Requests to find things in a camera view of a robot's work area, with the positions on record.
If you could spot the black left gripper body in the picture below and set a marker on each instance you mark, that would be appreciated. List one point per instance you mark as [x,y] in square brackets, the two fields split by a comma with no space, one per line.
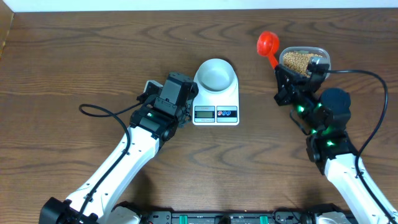
[180,115]

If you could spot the white digital kitchen scale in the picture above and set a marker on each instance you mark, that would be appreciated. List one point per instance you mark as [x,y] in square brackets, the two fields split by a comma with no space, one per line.
[216,108]

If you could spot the red measuring scoop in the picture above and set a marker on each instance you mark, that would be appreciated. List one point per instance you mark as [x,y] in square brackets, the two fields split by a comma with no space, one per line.
[267,46]

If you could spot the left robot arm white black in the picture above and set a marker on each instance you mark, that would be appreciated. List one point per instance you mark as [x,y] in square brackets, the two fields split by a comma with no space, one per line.
[94,201]

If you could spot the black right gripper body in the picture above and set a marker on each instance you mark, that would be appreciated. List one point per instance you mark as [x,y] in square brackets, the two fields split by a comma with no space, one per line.
[293,96]

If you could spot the clear plastic container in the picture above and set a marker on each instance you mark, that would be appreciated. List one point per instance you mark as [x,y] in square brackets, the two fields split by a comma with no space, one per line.
[311,51]

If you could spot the pile of soybeans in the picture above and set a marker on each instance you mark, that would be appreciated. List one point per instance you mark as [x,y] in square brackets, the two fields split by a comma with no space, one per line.
[298,62]

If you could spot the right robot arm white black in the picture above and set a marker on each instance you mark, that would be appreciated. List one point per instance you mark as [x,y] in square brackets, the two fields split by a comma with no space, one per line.
[323,121]

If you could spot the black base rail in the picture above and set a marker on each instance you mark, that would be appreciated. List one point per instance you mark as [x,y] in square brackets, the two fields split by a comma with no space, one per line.
[325,213]

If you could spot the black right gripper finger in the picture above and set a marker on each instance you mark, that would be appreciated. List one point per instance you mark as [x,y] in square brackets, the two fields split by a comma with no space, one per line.
[282,84]
[293,76]

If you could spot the grey round bowl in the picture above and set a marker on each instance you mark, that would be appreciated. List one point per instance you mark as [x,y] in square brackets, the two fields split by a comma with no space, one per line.
[216,75]

